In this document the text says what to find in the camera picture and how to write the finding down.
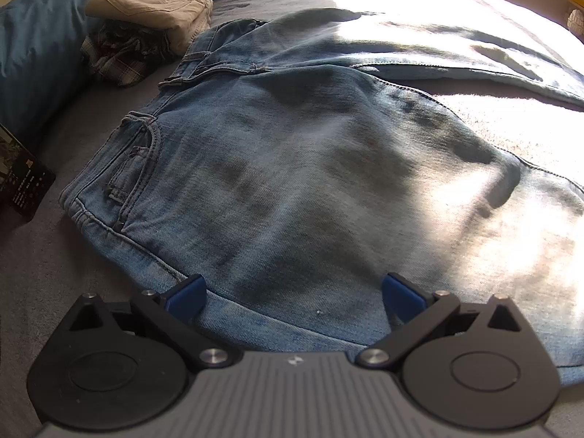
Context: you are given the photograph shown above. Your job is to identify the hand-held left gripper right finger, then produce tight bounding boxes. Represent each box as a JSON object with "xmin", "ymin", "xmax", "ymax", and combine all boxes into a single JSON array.
[{"xmin": 356, "ymin": 272, "xmax": 525, "ymax": 370}]

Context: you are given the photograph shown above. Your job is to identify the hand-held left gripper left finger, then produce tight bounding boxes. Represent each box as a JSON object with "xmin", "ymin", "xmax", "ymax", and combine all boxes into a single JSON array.
[{"xmin": 68, "ymin": 274, "xmax": 230, "ymax": 372}]

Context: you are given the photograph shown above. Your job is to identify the blue jeans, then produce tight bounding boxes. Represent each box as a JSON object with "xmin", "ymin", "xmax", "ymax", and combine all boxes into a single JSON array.
[{"xmin": 58, "ymin": 7, "xmax": 584, "ymax": 388}]

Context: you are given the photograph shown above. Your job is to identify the black printed box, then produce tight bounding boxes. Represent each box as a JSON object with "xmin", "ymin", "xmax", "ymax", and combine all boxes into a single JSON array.
[{"xmin": 0, "ymin": 123, "xmax": 57, "ymax": 225}]

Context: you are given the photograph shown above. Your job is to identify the plaid shirt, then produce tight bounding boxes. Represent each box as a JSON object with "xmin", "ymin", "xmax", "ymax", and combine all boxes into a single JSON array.
[{"xmin": 81, "ymin": 20, "xmax": 177, "ymax": 88}]

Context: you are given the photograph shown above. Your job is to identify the beige pants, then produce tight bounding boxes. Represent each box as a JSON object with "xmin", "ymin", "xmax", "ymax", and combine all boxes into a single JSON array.
[{"xmin": 84, "ymin": 0, "xmax": 214, "ymax": 54}]

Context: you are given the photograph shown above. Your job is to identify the blue pillow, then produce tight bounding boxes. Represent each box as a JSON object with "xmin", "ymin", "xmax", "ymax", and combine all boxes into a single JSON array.
[{"xmin": 0, "ymin": 0, "xmax": 257, "ymax": 138}]

